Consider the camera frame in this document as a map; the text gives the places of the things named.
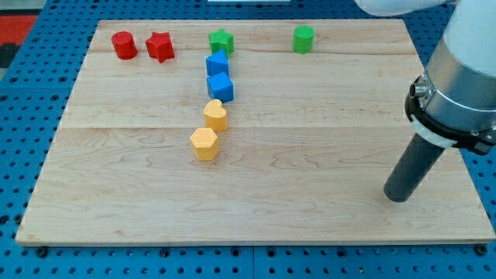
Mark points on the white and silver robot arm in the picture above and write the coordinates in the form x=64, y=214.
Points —
x=453, y=102

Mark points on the light wooden board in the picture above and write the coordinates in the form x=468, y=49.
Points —
x=311, y=140

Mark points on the yellow heart block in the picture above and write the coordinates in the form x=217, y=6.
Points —
x=215, y=116

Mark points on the yellow hexagon block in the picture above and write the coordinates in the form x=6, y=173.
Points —
x=205, y=144

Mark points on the blue cube block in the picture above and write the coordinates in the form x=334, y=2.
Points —
x=220, y=87

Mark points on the blue triangle block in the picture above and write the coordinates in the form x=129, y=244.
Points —
x=217, y=63

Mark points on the green star block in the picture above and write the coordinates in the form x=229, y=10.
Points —
x=221, y=40

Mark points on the green cylinder block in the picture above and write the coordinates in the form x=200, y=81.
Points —
x=303, y=37

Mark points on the red star block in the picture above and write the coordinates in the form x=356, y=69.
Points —
x=160, y=46

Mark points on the red cylinder block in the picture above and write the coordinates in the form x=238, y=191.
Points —
x=124, y=45

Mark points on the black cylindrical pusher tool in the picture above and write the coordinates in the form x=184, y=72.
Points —
x=413, y=165

